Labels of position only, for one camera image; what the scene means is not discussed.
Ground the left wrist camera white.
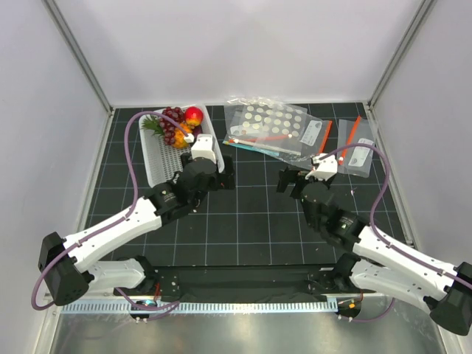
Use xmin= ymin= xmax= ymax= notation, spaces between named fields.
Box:
xmin=191 ymin=133 xmax=216 ymax=164

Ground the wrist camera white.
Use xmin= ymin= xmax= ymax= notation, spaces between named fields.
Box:
xmin=191 ymin=133 xmax=216 ymax=164
xmin=305 ymin=153 xmax=338 ymax=181

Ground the purple eggplant toy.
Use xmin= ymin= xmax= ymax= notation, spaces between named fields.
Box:
xmin=192 ymin=125 xmax=203 ymax=137

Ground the perforated metal cable rail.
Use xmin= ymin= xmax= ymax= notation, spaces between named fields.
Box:
xmin=61 ymin=298 xmax=338 ymax=315

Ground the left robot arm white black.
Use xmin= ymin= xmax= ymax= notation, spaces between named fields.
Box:
xmin=38 ymin=153 xmax=235 ymax=306

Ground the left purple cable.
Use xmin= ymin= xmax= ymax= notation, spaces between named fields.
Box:
xmin=30 ymin=110 xmax=195 ymax=321

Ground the orange zipper clear bag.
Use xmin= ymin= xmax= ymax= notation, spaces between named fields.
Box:
xmin=224 ymin=116 xmax=332 ymax=165

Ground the aluminium frame post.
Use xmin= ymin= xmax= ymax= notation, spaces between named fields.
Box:
xmin=42 ymin=0 xmax=114 ymax=114
xmin=368 ymin=0 xmax=438 ymax=108

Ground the right orange zipper bag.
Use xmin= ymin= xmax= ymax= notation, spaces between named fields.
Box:
xmin=337 ymin=116 xmax=375 ymax=178

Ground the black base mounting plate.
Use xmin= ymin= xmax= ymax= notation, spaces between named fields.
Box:
xmin=113 ymin=263 xmax=377 ymax=304

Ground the left aluminium frame post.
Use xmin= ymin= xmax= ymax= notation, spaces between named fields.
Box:
xmin=42 ymin=0 xmax=114 ymax=114

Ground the polka dot zip bag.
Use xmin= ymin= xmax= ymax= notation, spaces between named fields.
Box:
xmin=224 ymin=97 xmax=308 ymax=152

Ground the blue zipper clear bag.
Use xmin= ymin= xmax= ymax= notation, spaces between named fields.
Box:
xmin=223 ymin=139 xmax=291 ymax=156

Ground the white perforated plastic basket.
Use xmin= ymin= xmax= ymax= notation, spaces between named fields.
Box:
xmin=139 ymin=104 xmax=224 ymax=187

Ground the red yellow apple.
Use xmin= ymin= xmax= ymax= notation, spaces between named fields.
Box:
xmin=184 ymin=106 xmax=204 ymax=128

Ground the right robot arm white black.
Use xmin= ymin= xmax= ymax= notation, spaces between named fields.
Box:
xmin=277 ymin=167 xmax=471 ymax=336

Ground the right aluminium frame post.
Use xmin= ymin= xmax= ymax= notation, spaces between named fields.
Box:
xmin=368 ymin=0 xmax=438 ymax=108

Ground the orange toy pineapple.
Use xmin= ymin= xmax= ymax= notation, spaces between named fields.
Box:
xmin=141 ymin=115 xmax=192 ymax=149

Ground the red grape bunch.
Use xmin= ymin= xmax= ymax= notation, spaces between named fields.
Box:
xmin=159 ymin=107 xmax=187 ymax=148

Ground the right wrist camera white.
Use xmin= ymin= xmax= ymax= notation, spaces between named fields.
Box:
xmin=305 ymin=153 xmax=338 ymax=181

